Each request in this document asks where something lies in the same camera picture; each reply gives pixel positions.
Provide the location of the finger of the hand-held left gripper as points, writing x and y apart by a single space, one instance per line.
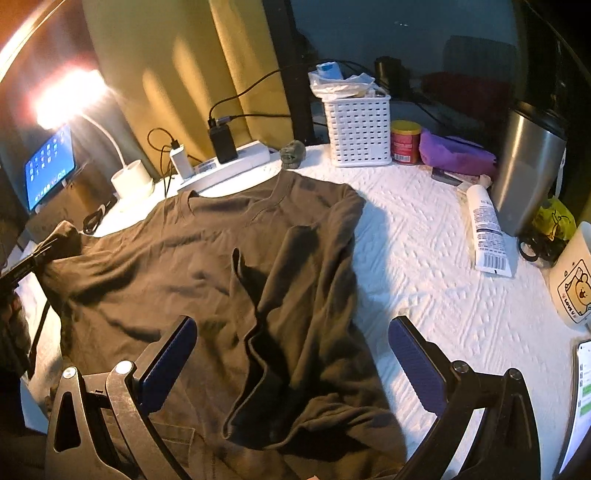
32 263

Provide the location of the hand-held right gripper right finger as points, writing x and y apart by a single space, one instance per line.
418 364

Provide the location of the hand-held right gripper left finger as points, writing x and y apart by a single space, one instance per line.
168 364

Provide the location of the brown printed t-shirt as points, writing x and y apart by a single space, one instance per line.
184 258

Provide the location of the white textured tablecloth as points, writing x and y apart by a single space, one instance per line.
415 277

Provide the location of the tablet with lit screen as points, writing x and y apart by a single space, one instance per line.
48 166

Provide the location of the white desk lamp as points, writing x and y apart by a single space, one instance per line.
131 182

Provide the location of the white cream tube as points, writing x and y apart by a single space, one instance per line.
485 226

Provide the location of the smartphone with lit screen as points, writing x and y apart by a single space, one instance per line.
581 392

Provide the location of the small black object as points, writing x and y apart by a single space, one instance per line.
542 251

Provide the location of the white mug with bear print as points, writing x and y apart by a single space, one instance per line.
572 286

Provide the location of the white charger plug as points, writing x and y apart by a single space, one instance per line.
181 161

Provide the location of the yellow plastic bag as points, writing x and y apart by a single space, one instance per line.
556 221

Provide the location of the white power strip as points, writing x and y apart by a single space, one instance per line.
231 168

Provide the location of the purple cloth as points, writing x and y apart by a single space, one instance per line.
455 154

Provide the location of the red can with yellow lid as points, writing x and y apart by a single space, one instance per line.
406 145

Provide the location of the stainless steel tumbler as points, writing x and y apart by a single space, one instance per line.
526 170

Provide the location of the black charger plug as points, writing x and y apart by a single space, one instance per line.
223 145

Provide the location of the wide yellow curtain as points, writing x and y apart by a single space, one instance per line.
175 83

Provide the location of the white perforated plastic basket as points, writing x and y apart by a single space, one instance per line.
358 129

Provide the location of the small green skull figurine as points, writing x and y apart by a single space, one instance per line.
293 154

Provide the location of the crumpled white plastic bags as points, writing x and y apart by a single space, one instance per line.
341 84

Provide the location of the black window frame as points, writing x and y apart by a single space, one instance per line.
288 69

